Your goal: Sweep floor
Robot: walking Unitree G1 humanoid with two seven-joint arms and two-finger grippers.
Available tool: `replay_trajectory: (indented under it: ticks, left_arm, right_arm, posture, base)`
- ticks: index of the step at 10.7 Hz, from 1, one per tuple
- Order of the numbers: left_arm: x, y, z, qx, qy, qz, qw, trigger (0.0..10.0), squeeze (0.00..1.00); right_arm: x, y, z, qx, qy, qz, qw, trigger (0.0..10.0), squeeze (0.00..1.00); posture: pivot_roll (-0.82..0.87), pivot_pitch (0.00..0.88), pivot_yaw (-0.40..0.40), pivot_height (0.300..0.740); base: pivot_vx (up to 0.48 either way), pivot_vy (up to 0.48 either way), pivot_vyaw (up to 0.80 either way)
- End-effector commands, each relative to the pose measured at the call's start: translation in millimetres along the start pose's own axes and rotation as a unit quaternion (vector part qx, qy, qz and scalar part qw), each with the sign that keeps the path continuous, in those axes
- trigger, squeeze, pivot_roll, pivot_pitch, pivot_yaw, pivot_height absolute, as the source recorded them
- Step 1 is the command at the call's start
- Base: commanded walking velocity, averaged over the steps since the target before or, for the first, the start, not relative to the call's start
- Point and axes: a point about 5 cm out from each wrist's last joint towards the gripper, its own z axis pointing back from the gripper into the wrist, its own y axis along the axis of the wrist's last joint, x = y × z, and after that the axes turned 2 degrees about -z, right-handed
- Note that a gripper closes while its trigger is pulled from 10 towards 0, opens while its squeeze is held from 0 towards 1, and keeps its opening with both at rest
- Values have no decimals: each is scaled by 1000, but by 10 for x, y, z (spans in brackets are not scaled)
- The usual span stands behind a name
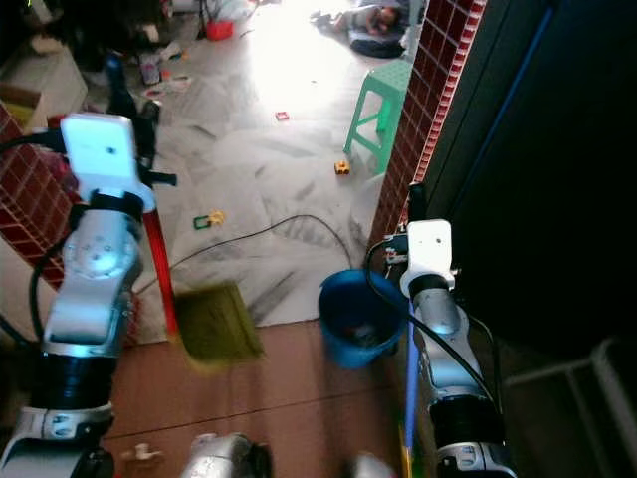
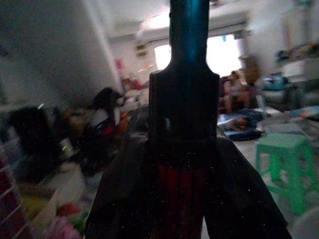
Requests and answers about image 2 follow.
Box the dark blue cloth bundle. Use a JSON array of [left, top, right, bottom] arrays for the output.
[[218, 110, 265, 142]]

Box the white wire basket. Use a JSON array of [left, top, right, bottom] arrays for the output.
[[0, 138, 33, 239]]

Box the red-handled yellow-green dustpan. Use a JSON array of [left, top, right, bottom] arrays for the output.
[[148, 0, 220, 239]]

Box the grey sofa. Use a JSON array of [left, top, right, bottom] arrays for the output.
[[260, 76, 309, 109]]

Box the seated person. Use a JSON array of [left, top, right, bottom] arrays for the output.
[[222, 70, 253, 113]]

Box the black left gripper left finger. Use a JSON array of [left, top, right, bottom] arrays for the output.
[[84, 106, 160, 239]]

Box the green plastic stool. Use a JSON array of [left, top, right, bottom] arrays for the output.
[[255, 132, 318, 217]]

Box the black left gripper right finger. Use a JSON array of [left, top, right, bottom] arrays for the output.
[[203, 123, 293, 239]]

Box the bright window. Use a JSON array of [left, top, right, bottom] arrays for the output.
[[154, 34, 241, 73]]

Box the large black bag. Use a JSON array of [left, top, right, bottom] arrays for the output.
[[4, 105, 61, 175]]

